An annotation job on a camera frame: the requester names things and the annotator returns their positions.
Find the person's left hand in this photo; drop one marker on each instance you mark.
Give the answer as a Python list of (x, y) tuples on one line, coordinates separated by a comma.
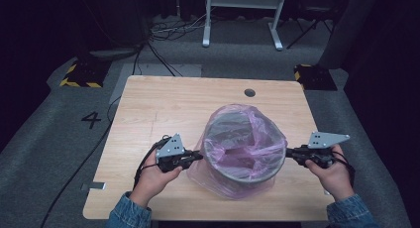
[(153, 178)]

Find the grey tape strip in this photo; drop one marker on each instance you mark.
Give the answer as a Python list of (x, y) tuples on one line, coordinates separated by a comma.
[(94, 186)]

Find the grey round stand base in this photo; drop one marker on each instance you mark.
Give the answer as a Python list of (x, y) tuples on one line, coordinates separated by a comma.
[(112, 53)]

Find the grey curtain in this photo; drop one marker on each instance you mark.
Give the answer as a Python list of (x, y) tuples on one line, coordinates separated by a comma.
[(346, 29)]

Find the black tripod stand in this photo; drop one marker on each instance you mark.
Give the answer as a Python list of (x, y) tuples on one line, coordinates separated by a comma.
[(310, 31)]

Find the black yellow striped base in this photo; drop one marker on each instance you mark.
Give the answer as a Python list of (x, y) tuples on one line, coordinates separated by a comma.
[(315, 77), (84, 74)]

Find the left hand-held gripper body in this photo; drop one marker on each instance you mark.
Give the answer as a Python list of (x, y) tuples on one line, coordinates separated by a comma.
[(170, 148)]

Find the green ribbed trash bin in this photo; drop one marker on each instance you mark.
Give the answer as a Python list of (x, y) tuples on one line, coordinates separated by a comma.
[(244, 175)]

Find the person's right hand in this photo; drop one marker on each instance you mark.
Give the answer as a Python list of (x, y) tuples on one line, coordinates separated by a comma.
[(333, 178)]

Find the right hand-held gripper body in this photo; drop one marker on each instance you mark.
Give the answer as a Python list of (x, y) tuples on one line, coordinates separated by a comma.
[(325, 140)]

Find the pink plastic bag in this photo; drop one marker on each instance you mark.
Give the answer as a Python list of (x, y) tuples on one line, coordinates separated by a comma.
[(244, 148)]

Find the small white tape piece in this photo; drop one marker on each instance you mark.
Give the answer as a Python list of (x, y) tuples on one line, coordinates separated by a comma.
[(326, 192)]

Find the white metal desk frame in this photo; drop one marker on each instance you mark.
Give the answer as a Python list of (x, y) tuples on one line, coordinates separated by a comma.
[(244, 0)]

